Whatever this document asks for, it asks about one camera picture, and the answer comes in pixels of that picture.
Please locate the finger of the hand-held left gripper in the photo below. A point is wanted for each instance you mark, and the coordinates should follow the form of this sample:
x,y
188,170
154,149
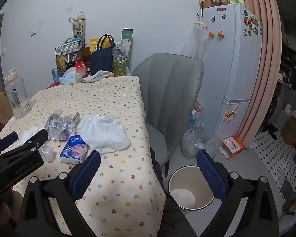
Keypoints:
x,y
37,137
9,138

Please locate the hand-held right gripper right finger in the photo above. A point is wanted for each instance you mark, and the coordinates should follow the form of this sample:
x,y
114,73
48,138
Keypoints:
x,y
211,175

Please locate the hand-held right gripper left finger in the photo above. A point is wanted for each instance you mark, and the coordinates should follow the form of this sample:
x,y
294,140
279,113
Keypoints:
x,y
86,175

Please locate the small white tissue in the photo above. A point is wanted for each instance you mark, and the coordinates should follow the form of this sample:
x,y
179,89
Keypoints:
x,y
29,133

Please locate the printed receipt paper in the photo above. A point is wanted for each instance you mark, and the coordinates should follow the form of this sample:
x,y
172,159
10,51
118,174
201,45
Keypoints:
x,y
56,127

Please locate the blue tissue packet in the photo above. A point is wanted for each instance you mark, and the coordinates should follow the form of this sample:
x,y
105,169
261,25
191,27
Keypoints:
x,y
74,150

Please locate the white waste bin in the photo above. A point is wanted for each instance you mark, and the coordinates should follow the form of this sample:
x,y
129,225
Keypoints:
x,y
177,177

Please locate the large white tissue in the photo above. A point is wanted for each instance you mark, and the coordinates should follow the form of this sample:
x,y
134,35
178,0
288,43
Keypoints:
x,y
103,133

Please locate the person's left hand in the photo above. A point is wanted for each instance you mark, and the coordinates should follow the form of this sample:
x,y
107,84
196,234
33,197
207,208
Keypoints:
x,y
7,209

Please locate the clear plastic bag of bottles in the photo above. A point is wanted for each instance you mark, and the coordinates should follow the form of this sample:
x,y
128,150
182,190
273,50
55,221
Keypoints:
x,y
192,145

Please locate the orange white cardboard box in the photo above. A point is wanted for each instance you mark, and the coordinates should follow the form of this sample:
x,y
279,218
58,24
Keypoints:
x,y
233,145

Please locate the clear plastic water jug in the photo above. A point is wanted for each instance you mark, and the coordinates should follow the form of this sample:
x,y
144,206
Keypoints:
x,y
17,98

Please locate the white plastic bag of bottles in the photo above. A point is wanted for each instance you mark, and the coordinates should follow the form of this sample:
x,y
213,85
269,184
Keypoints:
x,y
196,121

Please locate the person's left leg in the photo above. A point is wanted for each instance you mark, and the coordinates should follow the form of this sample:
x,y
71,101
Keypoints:
x,y
172,217

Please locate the blue drink can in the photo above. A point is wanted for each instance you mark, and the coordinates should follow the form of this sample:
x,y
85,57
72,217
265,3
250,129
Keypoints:
x,y
55,75

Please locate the blue white tissue box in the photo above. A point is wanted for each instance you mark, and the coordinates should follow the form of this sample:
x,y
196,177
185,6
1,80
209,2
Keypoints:
x,y
69,79

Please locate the black cloth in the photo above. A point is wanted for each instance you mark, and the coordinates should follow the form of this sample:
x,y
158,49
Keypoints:
x,y
270,129

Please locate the glass jar with yellow contents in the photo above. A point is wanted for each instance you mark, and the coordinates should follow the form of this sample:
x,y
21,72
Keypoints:
x,y
60,64

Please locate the red white vase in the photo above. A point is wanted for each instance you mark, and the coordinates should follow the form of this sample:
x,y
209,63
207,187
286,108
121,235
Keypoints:
x,y
81,66

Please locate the white cloth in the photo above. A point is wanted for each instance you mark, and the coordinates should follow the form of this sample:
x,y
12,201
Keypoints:
x,y
96,76

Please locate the brown cardboard box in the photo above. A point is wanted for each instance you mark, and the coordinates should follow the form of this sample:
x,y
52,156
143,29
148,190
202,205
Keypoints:
x,y
291,130

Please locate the navy lunch bag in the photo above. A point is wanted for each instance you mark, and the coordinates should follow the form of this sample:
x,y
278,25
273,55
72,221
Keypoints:
x,y
100,60

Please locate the grey upholstered chair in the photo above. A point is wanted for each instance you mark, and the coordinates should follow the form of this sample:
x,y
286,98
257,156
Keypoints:
x,y
167,84

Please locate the clear bottle with green label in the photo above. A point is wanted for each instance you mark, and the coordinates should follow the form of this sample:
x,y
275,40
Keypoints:
x,y
119,64

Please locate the yellow snack packet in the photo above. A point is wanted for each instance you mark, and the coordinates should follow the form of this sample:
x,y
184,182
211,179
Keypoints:
x,y
93,43

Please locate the white fridge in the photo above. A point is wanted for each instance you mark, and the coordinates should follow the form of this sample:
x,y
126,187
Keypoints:
x,y
227,66

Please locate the tall green box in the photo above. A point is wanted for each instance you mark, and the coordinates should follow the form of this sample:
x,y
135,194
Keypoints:
x,y
127,44

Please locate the pink curtain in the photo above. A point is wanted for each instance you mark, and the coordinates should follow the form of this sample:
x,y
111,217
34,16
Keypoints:
x,y
264,54

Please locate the hanging white mesh bag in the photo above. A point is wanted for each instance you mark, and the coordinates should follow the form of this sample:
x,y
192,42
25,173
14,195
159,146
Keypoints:
x,y
201,37

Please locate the dark kitchen shelf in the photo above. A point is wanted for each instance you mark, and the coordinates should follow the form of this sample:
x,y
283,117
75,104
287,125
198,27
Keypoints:
x,y
292,61

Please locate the orange round magnet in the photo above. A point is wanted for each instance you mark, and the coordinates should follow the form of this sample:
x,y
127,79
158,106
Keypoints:
x,y
210,34

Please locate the yellow duck magnet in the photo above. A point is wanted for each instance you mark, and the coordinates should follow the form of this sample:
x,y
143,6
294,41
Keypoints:
x,y
220,33

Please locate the cluster of fridge magnets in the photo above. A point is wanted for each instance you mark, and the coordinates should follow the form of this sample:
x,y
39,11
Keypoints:
x,y
252,23

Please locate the brown wicker basket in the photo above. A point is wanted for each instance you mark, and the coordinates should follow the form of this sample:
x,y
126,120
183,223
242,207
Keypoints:
x,y
206,3

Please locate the white wall switch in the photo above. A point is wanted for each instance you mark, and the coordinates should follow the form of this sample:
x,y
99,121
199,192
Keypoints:
x,y
33,30

